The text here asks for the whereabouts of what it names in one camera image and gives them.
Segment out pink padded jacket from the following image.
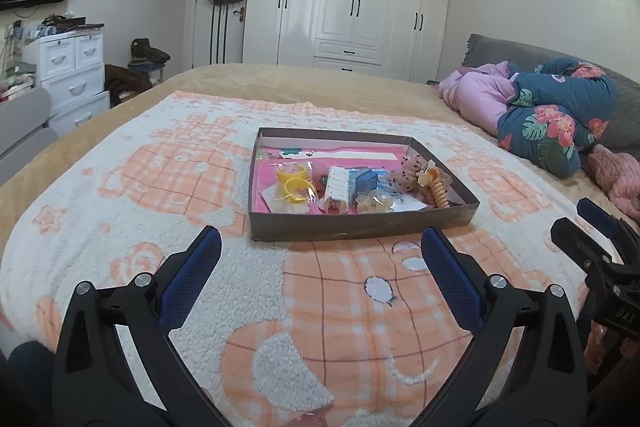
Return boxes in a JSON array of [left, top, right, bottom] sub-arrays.
[[437, 61, 515, 136]]

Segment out dotted mesh bow clip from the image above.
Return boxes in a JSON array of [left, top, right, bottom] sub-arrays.
[[388, 155, 435, 196]]

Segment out white door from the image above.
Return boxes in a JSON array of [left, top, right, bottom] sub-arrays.
[[183, 0, 246, 69]]

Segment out cream white hair claw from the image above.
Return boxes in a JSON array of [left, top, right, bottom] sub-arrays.
[[320, 166, 349, 215]]

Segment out pink knitted cloth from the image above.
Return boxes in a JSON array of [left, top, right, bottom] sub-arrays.
[[586, 144, 640, 222]]

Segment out brown cardboard tray box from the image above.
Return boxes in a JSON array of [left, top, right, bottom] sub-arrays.
[[248, 128, 480, 242]]

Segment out tan bedspread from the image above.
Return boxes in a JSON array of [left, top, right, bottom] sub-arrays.
[[0, 63, 640, 253]]

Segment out dark clothes pile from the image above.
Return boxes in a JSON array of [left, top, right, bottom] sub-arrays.
[[104, 38, 170, 107]]

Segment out pearl earrings card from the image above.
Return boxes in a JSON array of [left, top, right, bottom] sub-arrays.
[[355, 190, 396, 213]]

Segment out small blue jewelry box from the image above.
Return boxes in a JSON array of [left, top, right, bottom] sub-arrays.
[[348, 167, 392, 198]]

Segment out yellow bangles packet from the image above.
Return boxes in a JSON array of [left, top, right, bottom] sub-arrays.
[[257, 161, 318, 215]]

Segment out amber spiral hair clip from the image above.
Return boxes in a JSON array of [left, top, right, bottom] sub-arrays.
[[416, 167, 450, 209]]

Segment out grey chair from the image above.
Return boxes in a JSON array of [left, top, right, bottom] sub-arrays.
[[0, 88, 58, 184]]

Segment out white drawer cabinet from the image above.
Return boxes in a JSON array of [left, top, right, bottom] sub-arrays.
[[23, 25, 111, 138]]

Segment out pink booklet in tray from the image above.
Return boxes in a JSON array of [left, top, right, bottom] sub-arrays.
[[250, 144, 428, 216]]

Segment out blue floral quilt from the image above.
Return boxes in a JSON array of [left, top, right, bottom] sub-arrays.
[[497, 57, 617, 179]]

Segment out clutter on cabinet top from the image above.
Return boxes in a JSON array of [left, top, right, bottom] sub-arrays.
[[1, 14, 105, 41]]

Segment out pink fluffy pompom clip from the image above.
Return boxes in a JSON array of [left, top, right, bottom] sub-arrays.
[[312, 173, 328, 206]]

